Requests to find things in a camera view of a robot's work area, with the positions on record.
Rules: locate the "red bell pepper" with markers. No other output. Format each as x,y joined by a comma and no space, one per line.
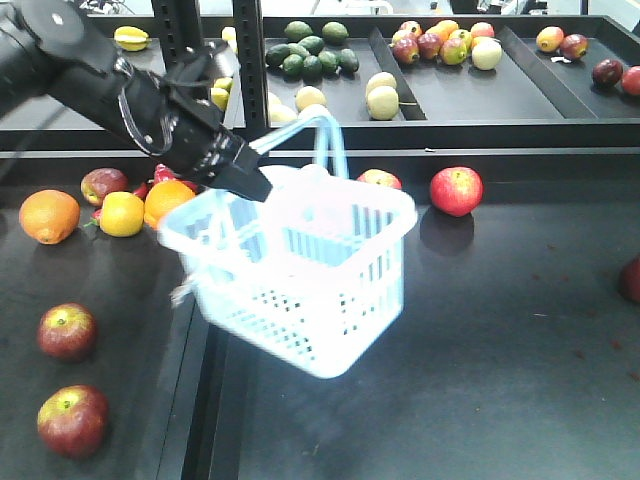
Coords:
163,173

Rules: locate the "black perforated shelf post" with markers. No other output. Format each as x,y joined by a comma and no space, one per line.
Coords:
175,35

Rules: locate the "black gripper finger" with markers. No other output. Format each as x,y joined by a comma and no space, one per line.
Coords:
246,159
251,185

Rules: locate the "yellow lemon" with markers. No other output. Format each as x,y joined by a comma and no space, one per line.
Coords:
220,92

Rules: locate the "orange far right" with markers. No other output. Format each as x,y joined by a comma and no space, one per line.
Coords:
163,198

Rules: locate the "orange mid right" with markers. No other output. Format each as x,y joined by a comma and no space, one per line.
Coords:
49,216

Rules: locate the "red chili pepper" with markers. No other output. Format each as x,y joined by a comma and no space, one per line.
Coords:
142,190

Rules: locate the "yellow apple right group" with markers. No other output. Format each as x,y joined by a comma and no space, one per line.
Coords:
121,214

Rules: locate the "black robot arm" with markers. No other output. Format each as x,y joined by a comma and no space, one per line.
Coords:
52,48

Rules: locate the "green avocado pile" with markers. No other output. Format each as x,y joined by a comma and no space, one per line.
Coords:
305,55

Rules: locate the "red apple behind oranges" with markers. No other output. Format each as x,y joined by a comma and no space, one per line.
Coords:
100,182

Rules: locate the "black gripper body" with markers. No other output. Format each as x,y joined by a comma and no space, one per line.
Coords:
202,150

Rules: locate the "red apple near front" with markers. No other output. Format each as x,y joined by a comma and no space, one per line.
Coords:
73,421

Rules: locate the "light blue plastic basket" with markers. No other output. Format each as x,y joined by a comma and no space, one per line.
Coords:
312,275

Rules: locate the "yellow starfruit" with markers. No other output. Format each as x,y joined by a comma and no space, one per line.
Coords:
130,38

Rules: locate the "red apple front right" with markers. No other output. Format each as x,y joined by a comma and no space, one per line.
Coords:
68,332

